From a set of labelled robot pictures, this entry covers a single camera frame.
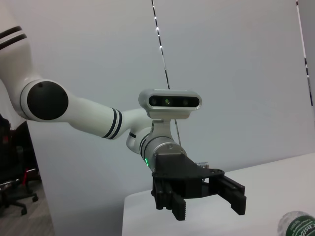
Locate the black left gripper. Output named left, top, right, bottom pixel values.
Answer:
left=151, top=152, right=247, bottom=221

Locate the clear green-label water bottle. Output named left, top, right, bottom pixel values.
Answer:
left=277, top=210, right=315, bottom=236

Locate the black office chair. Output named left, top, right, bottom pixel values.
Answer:
left=0, top=113, right=39, bottom=216

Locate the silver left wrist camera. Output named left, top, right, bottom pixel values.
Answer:
left=137, top=88, right=203, bottom=137

